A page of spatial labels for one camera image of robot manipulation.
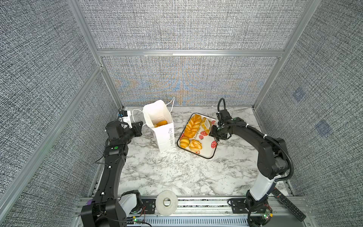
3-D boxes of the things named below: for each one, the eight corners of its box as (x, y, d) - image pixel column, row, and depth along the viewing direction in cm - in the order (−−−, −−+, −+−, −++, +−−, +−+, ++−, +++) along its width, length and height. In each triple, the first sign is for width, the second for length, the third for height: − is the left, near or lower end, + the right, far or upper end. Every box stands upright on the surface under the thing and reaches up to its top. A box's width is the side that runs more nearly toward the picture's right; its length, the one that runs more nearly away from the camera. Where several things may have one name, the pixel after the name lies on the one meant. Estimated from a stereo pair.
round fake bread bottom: (188, 148, 96) (188, 145, 93) (192, 141, 100) (192, 138, 97) (199, 153, 94) (199, 150, 91) (202, 146, 97) (203, 143, 94)
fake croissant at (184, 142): (179, 148, 96) (179, 146, 94) (179, 138, 100) (179, 136, 99) (189, 148, 96) (189, 146, 94) (189, 138, 100) (189, 136, 99)
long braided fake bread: (182, 135, 103) (182, 132, 101) (193, 116, 115) (193, 113, 113) (192, 139, 101) (192, 136, 98) (203, 119, 113) (203, 116, 110)
